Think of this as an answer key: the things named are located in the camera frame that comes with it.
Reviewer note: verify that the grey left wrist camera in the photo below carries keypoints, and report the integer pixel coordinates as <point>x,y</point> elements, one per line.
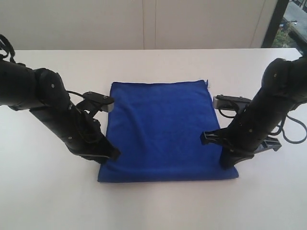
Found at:
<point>95,101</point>

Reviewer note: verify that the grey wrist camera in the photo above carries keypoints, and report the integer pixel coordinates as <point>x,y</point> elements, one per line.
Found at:
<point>230,103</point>
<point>95,101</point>

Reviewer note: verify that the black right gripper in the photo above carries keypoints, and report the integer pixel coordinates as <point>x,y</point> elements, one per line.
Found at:
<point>280,92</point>

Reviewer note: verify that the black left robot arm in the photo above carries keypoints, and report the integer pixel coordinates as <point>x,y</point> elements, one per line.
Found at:
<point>18,84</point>

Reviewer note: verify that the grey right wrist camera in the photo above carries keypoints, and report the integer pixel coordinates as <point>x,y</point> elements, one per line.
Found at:
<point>230,103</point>

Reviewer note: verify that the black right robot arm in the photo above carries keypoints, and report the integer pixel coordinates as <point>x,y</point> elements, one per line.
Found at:
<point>271,142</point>

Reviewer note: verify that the dark window frame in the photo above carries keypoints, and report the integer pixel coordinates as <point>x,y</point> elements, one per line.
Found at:
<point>273,26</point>

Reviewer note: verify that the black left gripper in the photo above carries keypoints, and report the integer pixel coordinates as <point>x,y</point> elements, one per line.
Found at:
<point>75,127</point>

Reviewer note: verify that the blue microfiber cloth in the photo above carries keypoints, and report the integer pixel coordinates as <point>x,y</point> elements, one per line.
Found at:
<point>157,128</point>

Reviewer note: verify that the beige cabinet doors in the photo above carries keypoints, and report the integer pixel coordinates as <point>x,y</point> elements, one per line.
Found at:
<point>135,24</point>

